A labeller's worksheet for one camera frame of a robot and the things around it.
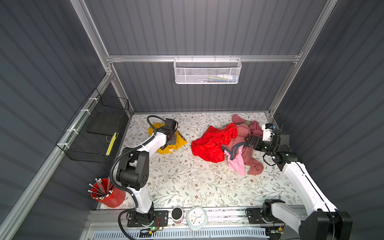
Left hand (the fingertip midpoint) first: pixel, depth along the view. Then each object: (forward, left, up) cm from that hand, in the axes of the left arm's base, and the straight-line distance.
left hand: (168, 139), depth 96 cm
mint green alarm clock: (-44, -15, -5) cm, 47 cm away
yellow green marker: (-15, +23, +20) cm, 34 cm away
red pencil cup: (-31, +30, +2) cm, 43 cm away
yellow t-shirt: (-6, +1, -3) cm, 6 cm away
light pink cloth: (-18, -41, -4) cm, 45 cm away
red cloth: (-7, -26, +1) cm, 27 cm away
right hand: (-12, -49, +12) cm, 52 cm away
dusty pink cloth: (-18, -52, -4) cm, 55 cm away
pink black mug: (-42, -6, -3) cm, 43 cm away
